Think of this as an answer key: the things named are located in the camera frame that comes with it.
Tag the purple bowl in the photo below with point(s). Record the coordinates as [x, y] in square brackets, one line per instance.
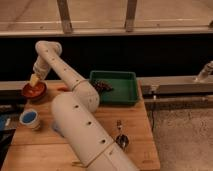
[34, 96]

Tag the green plastic tray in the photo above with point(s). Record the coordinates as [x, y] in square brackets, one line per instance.
[124, 84]

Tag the blue sponge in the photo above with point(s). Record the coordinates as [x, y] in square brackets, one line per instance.
[55, 127]

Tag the metal spoon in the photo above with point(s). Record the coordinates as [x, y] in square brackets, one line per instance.
[122, 140]

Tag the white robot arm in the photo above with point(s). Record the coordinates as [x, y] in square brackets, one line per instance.
[73, 113]

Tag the red bowl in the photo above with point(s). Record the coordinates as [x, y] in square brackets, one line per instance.
[40, 86]

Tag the dark grape bunch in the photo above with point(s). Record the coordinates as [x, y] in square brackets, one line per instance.
[101, 86]

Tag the cream soft gripper tip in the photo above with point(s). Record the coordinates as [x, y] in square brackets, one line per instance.
[34, 79]

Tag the blue and white cup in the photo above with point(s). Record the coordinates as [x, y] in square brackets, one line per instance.
[30, 119]

